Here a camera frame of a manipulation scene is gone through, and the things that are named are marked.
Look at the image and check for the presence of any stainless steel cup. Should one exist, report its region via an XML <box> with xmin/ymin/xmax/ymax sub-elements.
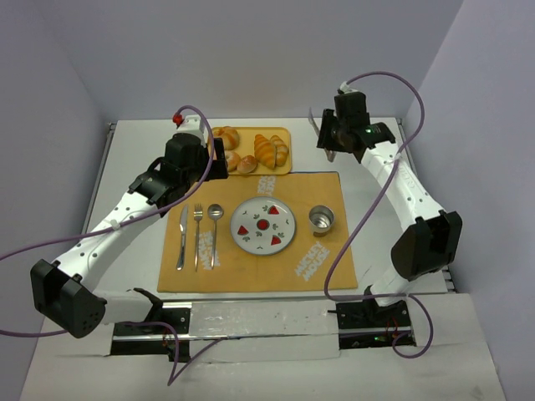
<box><xmin>308</xmin><ymin>205</ymin><xmax>335</xmax><ymax>236</ymax></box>

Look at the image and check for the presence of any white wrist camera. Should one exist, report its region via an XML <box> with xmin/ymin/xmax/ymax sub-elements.
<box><xmin>337</xmin><ymin>81</ymin><xmax>356</xmax><ymax>95</ymax></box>
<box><xmin>172</xmin><ymin>113</ymin><xmax>206</xmax><ymax>146</ymax></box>

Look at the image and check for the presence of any ring donut bread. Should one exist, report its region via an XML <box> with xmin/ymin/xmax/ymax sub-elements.
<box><xmin>225</xmin><ymin>150</ymin><xmax>241</xmax><ymax>172</ymax></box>

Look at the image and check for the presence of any silver spoon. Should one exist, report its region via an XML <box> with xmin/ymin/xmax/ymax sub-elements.
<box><xmin>208</xmin><ymin>203</ymin><xmax>224</xmax><ymax>269</ymax></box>

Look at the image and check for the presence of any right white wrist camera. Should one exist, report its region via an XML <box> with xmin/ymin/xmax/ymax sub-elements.
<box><xmin>337</xmin><ymin>81</ymin><xmax>356</xmax><ymax>95</ymax></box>

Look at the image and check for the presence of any silver fork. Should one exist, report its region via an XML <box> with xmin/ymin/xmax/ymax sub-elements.
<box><xmin>193</xmin><ymin>203</ymin><xmax>204</xmax><ymax>272</ymax></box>

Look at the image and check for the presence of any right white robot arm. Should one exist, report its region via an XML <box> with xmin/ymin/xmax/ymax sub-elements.
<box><xmin>317</xmin><ymin>89</ymin><xmax>462</xmax><ymax>308</ymax></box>

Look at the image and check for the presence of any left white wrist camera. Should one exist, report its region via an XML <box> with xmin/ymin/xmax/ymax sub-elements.
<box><xmin>172</xmin><ymin>113</ymin><xmax>206</xmax><ymax>146</ymax></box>

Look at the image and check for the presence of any orange mickey mouse placemat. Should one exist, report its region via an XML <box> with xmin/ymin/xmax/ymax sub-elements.
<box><xmin>157</xmin><ymin>172</ymin><xmax>358</xmax><ymax>293</ymax></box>

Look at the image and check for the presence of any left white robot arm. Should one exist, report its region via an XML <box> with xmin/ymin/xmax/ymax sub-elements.
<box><xmin>30</xmin><ymin>133</ymin><xmax>228</xmax><ymax>338</ymax></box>

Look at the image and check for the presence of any large croissant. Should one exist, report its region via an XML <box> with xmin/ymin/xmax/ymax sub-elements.
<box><xmin>253</xmin><ymin>135</ymin><xmax>276</xmax><ymax>170</ymax></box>

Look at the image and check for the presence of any yellow serving tray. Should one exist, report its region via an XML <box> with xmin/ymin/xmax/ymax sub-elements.
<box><xmin>212</xmin><ymin>126</ymin><xmax>292</xmax><ymax>175</ymax></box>

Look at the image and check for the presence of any twisted round bread top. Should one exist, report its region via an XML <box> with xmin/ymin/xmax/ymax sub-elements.
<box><xmin>212</xmin><ymin>126</ymin><xmax>240</xmax><ymax>150</ymax></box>

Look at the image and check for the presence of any metal base rail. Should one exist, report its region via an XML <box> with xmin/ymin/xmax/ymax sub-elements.
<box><xmin>110</xmin><ymin>299</ymin><xmax>414</xmax><ymax>363</ymax></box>

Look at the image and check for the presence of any small round bun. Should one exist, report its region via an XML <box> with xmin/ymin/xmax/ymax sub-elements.
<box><xmin>237</xmin><ymin>155</ymin><xmax>257</xmax><ymax>175</ymax></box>

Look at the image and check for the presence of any croissant right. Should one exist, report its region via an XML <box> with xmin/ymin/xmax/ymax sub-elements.
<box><xmin>270</xmin><ymin>135</ymin><xmax>289</xmax><ymax>167</ymax></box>

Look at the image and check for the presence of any silver table knife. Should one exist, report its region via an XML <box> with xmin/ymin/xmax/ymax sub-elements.
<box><xmin>176</xmin><ymin>205</ymin><xmax>189</xmax><ymax>271</ymax></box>

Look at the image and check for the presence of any strawberry pattern plate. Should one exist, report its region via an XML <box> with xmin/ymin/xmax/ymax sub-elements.
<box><xmin>230</xmin><ymin>196</ymin><xmax>297</xmax><ymax>256</ymax></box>

